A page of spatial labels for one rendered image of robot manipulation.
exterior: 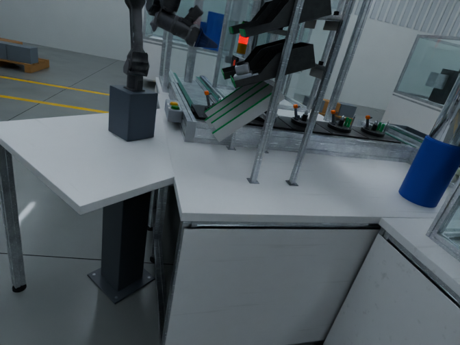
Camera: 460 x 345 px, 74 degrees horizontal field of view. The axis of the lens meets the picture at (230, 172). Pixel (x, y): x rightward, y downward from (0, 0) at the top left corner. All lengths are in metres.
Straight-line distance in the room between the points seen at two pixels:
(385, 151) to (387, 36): 9.35
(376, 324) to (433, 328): 0.23
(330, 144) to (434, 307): 0.91
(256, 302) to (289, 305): 0.15
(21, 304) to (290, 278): 1.28
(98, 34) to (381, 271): 9.26
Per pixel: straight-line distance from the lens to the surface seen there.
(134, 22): 1.35
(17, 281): 1.88
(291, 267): 1.19
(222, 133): 1.10
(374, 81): 11.27
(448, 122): 1.45
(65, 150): 1.24
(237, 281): 1.14
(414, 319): 1.22
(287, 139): 1.58
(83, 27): 9.88
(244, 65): 1.08
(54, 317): 1.78
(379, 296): 1.30
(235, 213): 0.94
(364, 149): 1.86
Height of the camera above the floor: 1.36
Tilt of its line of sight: 24 degrees down
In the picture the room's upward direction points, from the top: 12 degrees clockwise
